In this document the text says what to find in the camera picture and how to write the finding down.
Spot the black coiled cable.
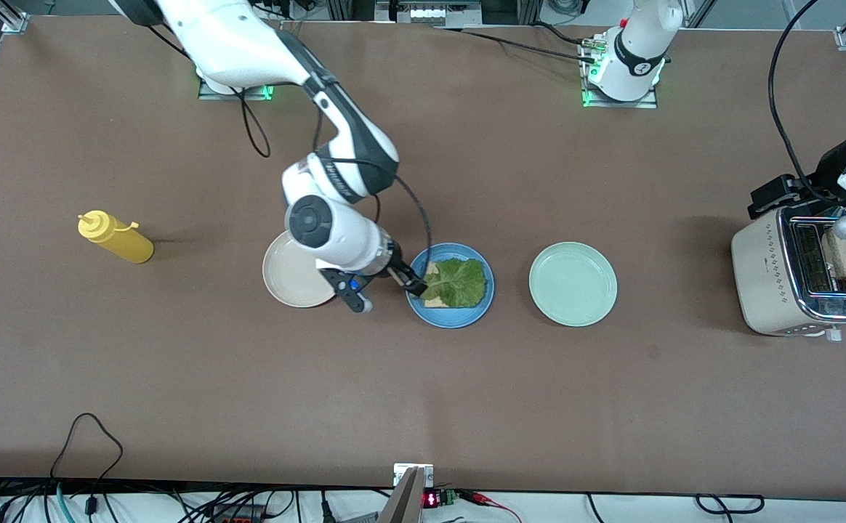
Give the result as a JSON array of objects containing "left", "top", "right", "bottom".
[{"left": 696, "top": 494, "right": 765, "bottom": 515}]

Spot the cream and chrome toaster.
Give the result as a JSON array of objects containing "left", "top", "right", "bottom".
[{"left": 730, "top": 201, "right": 846, "bottom": 342}]

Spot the yellow mustard squeeze bottle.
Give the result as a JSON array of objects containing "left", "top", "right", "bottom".
[{"left": 78, "top": 210, "right": 155, "bottom": 264}]

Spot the black cable tangle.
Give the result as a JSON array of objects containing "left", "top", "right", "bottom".
[{"left": 0, "top": 476, "right": 395, "bottom": 523}]

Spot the pale green round plate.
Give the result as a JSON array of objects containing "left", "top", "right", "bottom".
[{"left": 529, "top": 242, "right": 618, "bottom": 328}]

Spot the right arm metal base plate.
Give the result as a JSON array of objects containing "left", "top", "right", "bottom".
[{"left": 198, "top": 69, "right": 275, "bottom": 101}]

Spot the red clip wire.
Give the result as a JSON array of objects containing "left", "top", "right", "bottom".
[{"left": 459, "top": 490, "right": 523, "bottom": 523}]

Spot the black base power cable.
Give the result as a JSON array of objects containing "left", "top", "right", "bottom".
[{"left": 434, "top": 20, "right": 602, "bottom": 66}]

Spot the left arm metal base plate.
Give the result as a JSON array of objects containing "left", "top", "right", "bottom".
[{"left": 581, "top": 36, "right": 660, "bottom": 110}]

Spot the aluminium camera mount profile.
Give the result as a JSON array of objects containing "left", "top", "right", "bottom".
[{"left": 376, "top": 463, "right": 435, "bottom": 523}]

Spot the thin black looped cable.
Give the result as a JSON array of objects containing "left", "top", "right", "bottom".
[{"left": 50, "top": 413, "right": 124, "bottom": 513}]

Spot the beige round plate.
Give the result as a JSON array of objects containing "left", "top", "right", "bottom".
[{"left": 262, "top": 231, "right": 340, "bottom": 309}]

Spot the grey metal connector box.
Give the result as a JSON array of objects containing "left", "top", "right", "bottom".
[{"left": 376, "top": 0, "right": 482, "bottom": 26}]

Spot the blue round plate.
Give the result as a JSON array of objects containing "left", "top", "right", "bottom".
[{"left": 406, "top": 243, "right": 495, "bottom": 329}]

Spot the green lettuce leaf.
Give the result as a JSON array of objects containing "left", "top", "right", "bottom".
[{"left": 434, "top": 258, "right": 487, "bottom": 308}]

